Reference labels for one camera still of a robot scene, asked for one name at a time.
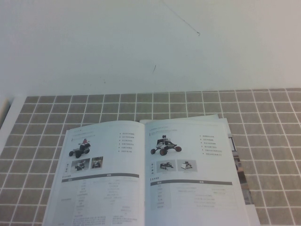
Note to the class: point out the white product catalogue book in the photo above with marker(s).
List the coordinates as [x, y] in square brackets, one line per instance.
[188, 193]

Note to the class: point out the grey checked tablecloth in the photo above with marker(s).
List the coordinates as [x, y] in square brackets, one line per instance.
[270, 141]

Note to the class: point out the beige board edge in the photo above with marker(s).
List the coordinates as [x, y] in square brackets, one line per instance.
[4, 110]

